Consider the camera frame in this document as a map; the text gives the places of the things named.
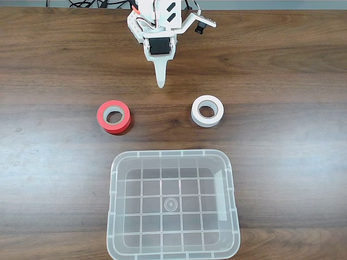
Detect white tape roll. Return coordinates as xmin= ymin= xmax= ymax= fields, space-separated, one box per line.
xmin=190 ymin=94 xmax=225 ymax=128

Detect clear plastic box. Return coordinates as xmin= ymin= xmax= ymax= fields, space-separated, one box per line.
xmin=106 ymin=149 xmax=241 ymax=260

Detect red tape roll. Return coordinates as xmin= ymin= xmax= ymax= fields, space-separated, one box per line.
xmin=97 ymin=100 xmax=133 ymax=135

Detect small camera on white bracket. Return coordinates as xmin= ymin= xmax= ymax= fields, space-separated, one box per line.
xmin=178 ymin=11 xmax=218 ymax=36

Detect black cable with plug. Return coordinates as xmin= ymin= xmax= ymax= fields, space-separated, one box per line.
xmin=97 ymin=0 xmax=131 ymax=9

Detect black cable bundle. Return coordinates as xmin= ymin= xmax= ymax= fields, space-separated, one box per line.
xmin=68 ymin=0 xmax=95 ymax=9

